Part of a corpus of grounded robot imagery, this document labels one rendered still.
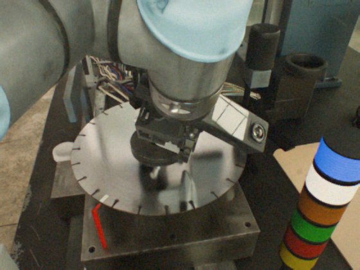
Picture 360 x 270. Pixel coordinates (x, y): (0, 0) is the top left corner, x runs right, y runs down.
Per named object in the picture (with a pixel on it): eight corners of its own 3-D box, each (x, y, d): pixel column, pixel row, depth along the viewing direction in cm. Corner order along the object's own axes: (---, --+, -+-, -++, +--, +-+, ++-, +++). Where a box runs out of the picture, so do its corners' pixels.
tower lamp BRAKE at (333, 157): (377, 179, 26) (391, 155, 25) (330, 186, 26) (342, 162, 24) (346, 146, 30) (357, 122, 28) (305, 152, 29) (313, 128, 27)
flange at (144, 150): (130, 165, 53) (128, 155, 51) (130, 126, 62) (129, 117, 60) (192, 160, 54) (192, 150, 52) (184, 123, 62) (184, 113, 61)
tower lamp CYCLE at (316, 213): (350, 222, 30) (362, 204, 29) (310, 229, 30) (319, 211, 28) (326, 189, 34) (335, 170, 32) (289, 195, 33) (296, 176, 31)
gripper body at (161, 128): (155, 95, 45) (152, 47, 34) (210, 112, 45) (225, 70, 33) (137, 141, 43) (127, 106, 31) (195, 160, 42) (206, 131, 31)
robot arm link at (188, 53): (145, -90, 19) (273, -61, 19) (152, 23, 30) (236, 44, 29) (103, 1, 17) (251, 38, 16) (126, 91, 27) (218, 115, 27)
